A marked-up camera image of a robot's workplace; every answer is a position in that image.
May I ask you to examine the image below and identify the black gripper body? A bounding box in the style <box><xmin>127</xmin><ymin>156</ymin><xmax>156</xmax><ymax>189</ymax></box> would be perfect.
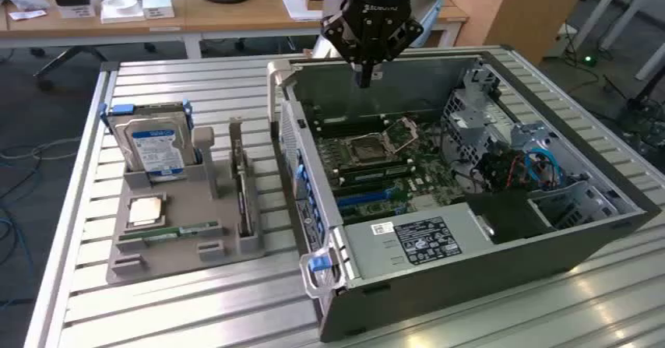
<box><xmin>339</xmin><ymin>0</ymin><xmax>418</xmax><ymax>64</ymax></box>

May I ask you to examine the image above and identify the graphics card with metal bracket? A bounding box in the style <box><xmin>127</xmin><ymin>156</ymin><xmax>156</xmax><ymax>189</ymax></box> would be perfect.
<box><xmin>227</xmin><ymin>116</ymin><xmax>259</xmax><ymax>237</ymax></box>

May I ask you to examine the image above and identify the stack of white papers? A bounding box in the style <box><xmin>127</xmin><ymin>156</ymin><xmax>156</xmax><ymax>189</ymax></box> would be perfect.
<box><xmin>280</xmin><ymin>0</ymin><xmax>326</xmax><ymax>23</ymax></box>

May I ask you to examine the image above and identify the wooden desk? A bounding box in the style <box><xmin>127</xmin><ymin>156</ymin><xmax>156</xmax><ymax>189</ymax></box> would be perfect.
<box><xmin>0</xmin><ymin>0</ymin><xmax>469</xmax><ymax>59</ymax></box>

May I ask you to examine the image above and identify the black RAM slot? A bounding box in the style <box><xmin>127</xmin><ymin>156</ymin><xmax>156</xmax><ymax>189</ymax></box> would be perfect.
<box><xmin>315</xmin><ymin>123</ymin><xmax>389</xmax><ymax>135</ymax></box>
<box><xmin>312</xmin><ymin>114</ymin><xmax>386</xmax><ymax>126</ymax></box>

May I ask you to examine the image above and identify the wooden cabinet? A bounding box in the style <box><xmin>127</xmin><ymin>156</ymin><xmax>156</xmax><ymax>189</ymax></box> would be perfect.
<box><xmin>441</xmin><ymin>0</ymin><xmax>597</xmax><ymax>63</ymax></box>

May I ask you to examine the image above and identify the open metal socket cover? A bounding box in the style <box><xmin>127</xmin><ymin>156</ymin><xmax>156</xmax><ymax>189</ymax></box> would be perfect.
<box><xmin>382</xmin><ymin>117</ymin><xmax>419</xmax><ymax>153</ymax></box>

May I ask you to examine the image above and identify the tall metal disk bay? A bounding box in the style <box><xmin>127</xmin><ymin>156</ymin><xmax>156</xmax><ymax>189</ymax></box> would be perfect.
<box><xmin>441</xmin><ymin>86</ymin><xmax>521</xmax><ymax>170</ymax></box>

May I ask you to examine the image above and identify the CPU socket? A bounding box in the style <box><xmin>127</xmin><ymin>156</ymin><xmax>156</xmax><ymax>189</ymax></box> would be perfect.
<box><xmin>346</xmin><ymin>132</ymin><xmax>386</xmax><ymax>162</ymax></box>

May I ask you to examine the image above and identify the white socket box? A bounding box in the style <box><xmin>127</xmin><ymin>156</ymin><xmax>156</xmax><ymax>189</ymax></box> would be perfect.
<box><xmin>553</xmin><ymin>23</ymin><xmax>581</xmax><ymax>59</ymax></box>

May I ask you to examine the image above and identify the plain white box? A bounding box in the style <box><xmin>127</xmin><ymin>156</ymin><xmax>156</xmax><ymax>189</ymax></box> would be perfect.
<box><xmin>140</xmin><ymin>0</ymin><xmax>176</xmax><ymax>20</ymax></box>

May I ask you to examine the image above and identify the RAM stick with white label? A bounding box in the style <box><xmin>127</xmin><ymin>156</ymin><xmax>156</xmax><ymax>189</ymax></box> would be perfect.
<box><xmin>339</xmin><ymin>160</ymin><xmax>417</xmax><ymax>184</ymax></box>

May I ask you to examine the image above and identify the green motherboard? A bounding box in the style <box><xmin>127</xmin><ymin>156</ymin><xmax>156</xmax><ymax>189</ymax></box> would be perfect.
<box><xmin>311</xmin><ymin>106</ymin><xmax>469</xmax><ymax>224</ymax></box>

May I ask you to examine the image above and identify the blue expansion slot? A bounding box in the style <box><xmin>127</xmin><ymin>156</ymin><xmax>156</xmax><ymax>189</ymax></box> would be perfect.
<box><xmin>335</xmin><ymin>190</ymin><xmax>399</xmax><ymax>211</ymax></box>

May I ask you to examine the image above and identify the hard disk in blue caddy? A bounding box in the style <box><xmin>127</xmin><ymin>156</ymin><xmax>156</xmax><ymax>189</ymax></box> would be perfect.
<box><xmin>97</xmin><ymin>99</ymin><xmax>196</xmax><ymax>181</ymax></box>

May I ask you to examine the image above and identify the white box with black top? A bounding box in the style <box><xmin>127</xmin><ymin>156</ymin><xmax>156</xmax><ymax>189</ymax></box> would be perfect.
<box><xmin>52</xmin><ymin>0</ymin><xmax>96</xmax><ymax>19</ymax></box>

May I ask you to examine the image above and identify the black office chair base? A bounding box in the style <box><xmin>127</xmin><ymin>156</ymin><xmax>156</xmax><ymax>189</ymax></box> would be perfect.
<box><xmin>31</xmin><ymin>42</ymin><xmax>158</xmax><ymax>90</ymax></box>

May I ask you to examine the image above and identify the grey power supply unit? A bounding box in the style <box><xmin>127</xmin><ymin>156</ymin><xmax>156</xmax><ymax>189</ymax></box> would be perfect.
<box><xmin>343</xmin><ymin>203</ymin><xmax>493</xmax><ymax>281</ymax></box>

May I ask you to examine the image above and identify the CPU with metal lid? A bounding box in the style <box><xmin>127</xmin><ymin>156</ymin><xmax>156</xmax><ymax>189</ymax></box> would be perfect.
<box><xmin>127</xmin><ymin>196</ymin><xmax>166</xmax><ymax>224</ymax></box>

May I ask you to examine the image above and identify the white card with red print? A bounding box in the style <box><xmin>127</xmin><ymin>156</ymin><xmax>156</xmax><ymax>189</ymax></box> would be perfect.
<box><xmin>7</xmin><ymin>9</ymin><xmax>49</xmax><ymax>21</ymax></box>

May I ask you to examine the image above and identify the green RAM stick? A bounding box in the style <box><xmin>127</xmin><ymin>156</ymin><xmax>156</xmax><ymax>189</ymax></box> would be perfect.
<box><xmin>119</xmin><ymin>220</ymin><xmax>223</xmax><ymax>244</ymax></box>

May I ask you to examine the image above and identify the grey parts rack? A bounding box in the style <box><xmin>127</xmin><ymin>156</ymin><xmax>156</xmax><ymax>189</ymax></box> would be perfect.
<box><xmin>105</xmin><ymin>125</ymin><xmax>270</xmax><ymax>285</ymax></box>

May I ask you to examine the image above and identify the open dark PC case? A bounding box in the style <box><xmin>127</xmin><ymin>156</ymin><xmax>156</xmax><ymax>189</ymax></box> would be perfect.
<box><xmin>264</xmin><ymin>50</ymin><xmax>664</xmax><ymax>343</ymax></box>

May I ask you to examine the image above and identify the red wire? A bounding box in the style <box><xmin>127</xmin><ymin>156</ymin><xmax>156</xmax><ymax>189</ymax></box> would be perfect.
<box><xmin>509</xmin><ymin>155</ymin><xmax>526</xmax><ymax>188</ymax></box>

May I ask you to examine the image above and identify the white table frame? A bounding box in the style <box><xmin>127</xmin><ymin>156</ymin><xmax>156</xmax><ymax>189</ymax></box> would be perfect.
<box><xmin>569</xmin><ymin>0</ymin><xmax>665</xmax><ymax>81</ymax></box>

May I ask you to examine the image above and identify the blue wire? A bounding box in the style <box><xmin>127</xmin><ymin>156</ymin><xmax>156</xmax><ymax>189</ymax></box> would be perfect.
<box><xmin>522</xmin><ymin>149</ymin><xmax>565</xmax><ymax>190</ymax></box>

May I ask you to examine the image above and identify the white floor cable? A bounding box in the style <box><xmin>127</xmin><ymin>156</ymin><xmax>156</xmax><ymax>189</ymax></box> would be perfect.
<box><xmin>0</xmin><ymin>137</ymin><xmax>81</xmax><ymax>163</ymax></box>

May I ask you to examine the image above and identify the blue floor cable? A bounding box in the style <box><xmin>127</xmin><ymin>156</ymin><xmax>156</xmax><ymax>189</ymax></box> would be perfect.
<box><xmin>0</xmin><ymin>160</ymin><xmax>41</xmax><ymax>310</ymax></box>

